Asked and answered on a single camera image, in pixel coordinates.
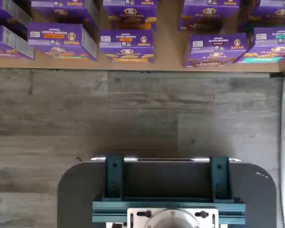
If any purple Annie's box, grey side panel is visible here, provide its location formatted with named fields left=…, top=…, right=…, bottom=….
left=0, top=25, right=35, bottom=60
left=0, top=0, right=33, bottom=33

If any purple Annie's box, dark picture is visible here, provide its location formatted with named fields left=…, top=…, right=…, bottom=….
left=239, top=0, right=285, bottom=33
left=180, top=0, right=240, bottom=34

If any purple Annie's hidden veggies box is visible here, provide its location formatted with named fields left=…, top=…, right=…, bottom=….
left=27, top=22, right=98, bottom=62

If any dark grey robot base table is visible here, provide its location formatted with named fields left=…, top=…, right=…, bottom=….
left=57, top=157, right=278, bottom=228

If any purple Annie's box, orange label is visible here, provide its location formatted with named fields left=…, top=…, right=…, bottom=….
left=99, top=29, right=155, bottom=64

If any purple Annie's box, brown picture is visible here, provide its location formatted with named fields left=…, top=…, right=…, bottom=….
left=30, top=0, right=101, bottom=30

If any grey robot arm base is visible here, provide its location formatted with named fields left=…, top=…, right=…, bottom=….
left=145, top=208, right=201, bottom=228

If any teal metal mounting frame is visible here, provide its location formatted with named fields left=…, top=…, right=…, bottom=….
left=92, top=155, right=247, bottom=228

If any brown wooden shelf board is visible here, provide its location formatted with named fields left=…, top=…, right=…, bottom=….
left=0, top=0, right=285, bottom=72

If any purple Annie's box, brown label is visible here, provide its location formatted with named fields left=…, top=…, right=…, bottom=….
left=183, top=33, right=248, bottom=69

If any purple Annie's box, teal label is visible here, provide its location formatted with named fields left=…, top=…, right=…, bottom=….
left=235, top=26, right=285, bottom=65

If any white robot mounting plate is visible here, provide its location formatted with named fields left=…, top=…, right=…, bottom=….
left=127, top=208, right=219, bottom=228

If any purple Annie's box, yellow picture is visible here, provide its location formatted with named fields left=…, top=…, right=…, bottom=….
left=103, top=0, right=158, bottom=31

